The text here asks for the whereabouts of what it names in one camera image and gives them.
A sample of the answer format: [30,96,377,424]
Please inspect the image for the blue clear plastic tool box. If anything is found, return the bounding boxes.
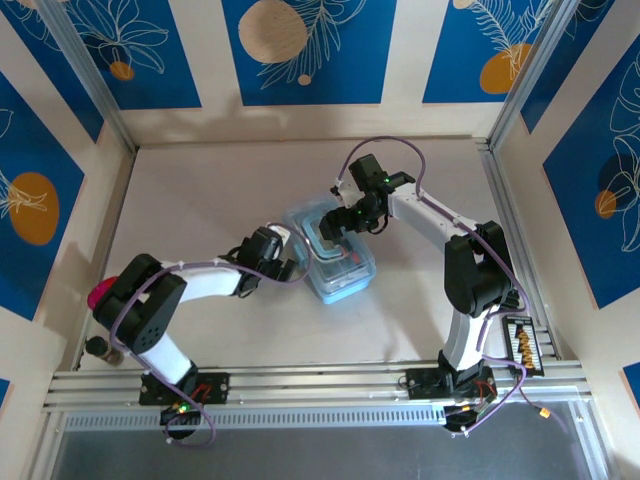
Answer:
[281,197,377,306]

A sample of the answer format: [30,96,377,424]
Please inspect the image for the red round knob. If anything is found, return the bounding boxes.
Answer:
[87,277,121,312]

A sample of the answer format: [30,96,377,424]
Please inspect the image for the small dark bottle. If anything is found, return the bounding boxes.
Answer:
[84,336,124,366]

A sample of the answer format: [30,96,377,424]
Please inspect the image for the black board yellow connectors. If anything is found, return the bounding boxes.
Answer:
[501,314,547,377]

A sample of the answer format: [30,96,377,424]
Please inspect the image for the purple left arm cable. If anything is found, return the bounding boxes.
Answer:
[109,222,312,449]

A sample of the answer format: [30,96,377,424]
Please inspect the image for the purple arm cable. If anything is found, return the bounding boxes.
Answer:
[335,136,531,436]
[109,222,312,449]

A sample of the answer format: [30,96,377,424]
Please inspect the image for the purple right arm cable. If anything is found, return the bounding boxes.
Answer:
[335,136,531,436]

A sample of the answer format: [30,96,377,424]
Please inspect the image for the thin aluminium table rail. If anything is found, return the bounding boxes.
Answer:
[133,135,494,151]

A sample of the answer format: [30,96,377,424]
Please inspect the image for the wide aluminium frame rail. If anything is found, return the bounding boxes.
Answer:
[42,362,596,414]

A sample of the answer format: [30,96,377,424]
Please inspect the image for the aluminium side rail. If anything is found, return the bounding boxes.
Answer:
[477,139,559,351]

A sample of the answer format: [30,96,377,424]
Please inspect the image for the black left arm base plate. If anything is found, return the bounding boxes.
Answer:
[138,372,232,407]

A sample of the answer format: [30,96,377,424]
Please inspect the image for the grey slotted cable duct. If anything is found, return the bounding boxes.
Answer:
[62,405,451,432]

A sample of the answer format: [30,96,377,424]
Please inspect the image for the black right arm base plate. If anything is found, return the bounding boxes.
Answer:
[405,367,496,401]

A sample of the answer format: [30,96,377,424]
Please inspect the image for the aluminium corner post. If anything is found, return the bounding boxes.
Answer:
[487,0,589,151]
[37,0,140,154]

